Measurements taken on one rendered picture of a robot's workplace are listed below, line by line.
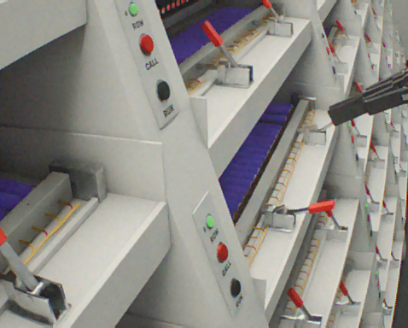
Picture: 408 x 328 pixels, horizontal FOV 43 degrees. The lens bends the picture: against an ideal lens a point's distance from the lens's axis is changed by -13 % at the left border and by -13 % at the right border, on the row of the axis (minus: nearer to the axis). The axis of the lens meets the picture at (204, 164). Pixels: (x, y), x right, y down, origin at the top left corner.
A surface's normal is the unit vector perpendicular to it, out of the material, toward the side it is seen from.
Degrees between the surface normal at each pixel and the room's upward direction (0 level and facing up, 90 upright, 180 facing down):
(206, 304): 90
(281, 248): 17
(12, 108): 90
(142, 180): 90
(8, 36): 107
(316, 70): 90
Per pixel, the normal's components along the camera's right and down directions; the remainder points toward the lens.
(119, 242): -0.04, -0.89
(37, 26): 0.94, 0.12
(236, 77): -0.33, 0.44
